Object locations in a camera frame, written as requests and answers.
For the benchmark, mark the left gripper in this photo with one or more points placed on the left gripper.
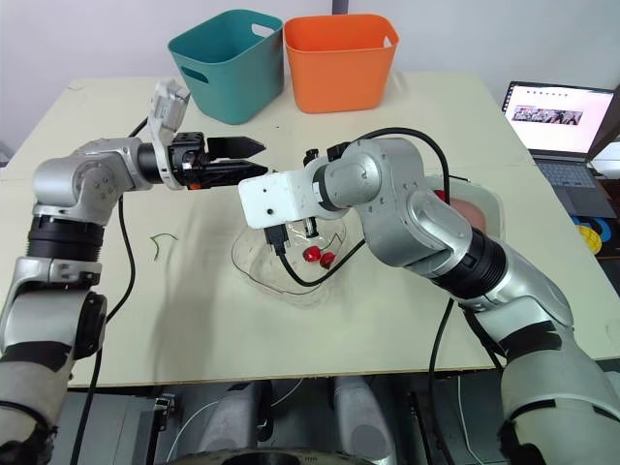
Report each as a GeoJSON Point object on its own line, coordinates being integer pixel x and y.
{"type": "Point", "coordinates": [186, 155]}

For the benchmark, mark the orange plastic bin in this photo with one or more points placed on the orange plastic bin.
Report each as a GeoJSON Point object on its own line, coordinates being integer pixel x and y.
{"type": "Point", "coordinates": [339, 72]}

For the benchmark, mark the open grey laptop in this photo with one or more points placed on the open grey laptop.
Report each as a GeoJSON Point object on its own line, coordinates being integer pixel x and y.
{"type": "Point", "coordinates": [557, 131]}

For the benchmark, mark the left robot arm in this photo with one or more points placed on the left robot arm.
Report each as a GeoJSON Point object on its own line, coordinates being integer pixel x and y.
{"type": "Point", "coordinates": [72, 179]}

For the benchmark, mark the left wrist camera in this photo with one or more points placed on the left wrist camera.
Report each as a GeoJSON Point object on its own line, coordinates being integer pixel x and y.
{"type": "Point", "coordinates": [167, 109]}

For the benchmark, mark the white basin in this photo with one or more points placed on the white basin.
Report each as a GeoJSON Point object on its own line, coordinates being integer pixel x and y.
{"type": "Point", "coordinates": [491, 201]}

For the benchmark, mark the pink colander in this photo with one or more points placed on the pink colander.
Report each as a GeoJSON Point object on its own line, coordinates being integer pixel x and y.
{"type": "Point", "coordinates": [472, 213]}

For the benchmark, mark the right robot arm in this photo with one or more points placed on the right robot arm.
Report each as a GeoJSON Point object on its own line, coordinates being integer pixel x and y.
{"type": "Point", "coordinates": [436, 227]}

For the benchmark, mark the teal plastic bin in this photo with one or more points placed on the teal plastic bin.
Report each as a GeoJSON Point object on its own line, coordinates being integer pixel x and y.
{"type": "Point", "coordinates": [232, 77]}

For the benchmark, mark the robot body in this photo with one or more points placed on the robot body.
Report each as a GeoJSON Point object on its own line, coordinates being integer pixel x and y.
{"type": "Point", "coordinates": [290, 426]}

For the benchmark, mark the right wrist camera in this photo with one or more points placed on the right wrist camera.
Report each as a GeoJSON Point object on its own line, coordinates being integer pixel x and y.
{"type": "Point", "coordinates": [271, 194]}

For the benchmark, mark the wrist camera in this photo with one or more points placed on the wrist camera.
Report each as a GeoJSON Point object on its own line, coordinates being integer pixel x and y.
{"type": "Point", "coordinates": [167, 109]}
{"type": "Point", "coordinates": [271, 194]}

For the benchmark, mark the bare green cherry stem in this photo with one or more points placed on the bare green cherry stem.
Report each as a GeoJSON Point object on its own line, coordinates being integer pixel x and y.
{"type": "Point", "coordinates": [156, 244]}

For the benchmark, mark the clear bowl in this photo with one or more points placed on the clear bowl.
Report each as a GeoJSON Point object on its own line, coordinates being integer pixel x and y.
{"type": "Point", "coordinates": [264, 278]}

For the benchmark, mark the red cherry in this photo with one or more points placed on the red cherry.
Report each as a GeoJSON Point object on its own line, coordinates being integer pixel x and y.
{"type": "Point", "coordinates": [440, 195]}
{"type": "Point", "coordinates": [328, 260]}
{"type": "Point", "coordinates": [311, 255]}

